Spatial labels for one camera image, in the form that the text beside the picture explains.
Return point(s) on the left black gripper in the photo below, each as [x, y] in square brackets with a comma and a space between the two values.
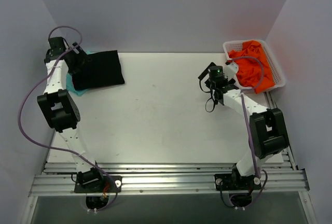
[78, 59]

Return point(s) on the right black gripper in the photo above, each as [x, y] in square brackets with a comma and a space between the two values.
[204, 72]

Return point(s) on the black t-shirt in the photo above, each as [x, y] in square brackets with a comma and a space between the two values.
[104, 70]

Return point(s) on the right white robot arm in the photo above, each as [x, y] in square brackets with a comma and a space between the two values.
[267, 132]

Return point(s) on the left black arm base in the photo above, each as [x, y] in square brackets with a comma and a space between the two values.
[98, 183]

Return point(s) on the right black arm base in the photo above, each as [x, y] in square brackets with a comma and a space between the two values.
[236, 191]

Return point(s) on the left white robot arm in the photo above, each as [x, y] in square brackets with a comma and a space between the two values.
[60, 110]

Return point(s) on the folded teal t-shirt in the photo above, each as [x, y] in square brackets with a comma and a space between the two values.
[77, 90]

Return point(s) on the crumpled orange t-shirt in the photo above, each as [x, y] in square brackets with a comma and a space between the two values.
[250, 73]

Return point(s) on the white plastic basket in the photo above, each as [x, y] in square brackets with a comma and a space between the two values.
[278, 75]

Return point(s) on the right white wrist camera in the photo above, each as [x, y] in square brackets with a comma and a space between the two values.
[230, 70]

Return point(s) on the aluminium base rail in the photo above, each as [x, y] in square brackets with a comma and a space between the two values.
[145, 179]

